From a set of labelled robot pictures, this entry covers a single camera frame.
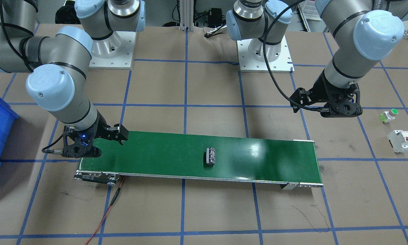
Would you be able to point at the white red circuit breaker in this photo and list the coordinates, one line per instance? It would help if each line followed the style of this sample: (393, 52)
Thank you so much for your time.
(398, 140)

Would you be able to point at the green conveyor belt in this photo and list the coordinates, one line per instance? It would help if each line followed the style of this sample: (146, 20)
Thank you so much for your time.
(155, 154)

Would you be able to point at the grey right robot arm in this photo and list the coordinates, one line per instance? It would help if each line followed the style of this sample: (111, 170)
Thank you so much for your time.
(57, 66)

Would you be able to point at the black capacitor component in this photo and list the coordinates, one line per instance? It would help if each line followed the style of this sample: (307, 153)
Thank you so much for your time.
(210, 157)

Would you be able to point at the white perforated tray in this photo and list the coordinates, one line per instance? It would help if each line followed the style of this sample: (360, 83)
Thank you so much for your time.
(309, 10)

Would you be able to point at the aluminium frame post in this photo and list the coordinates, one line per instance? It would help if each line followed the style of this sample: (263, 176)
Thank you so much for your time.
(186, 15)

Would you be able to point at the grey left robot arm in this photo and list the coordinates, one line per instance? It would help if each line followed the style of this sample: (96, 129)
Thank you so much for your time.
(366, 31)

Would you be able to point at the green push button switch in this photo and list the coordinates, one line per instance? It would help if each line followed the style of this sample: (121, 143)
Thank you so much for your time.
(388, 116)

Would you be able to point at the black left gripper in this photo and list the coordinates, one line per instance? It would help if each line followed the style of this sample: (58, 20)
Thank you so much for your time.
(318, 91)

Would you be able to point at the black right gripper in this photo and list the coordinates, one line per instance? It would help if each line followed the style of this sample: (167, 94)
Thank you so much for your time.
(100, 128)

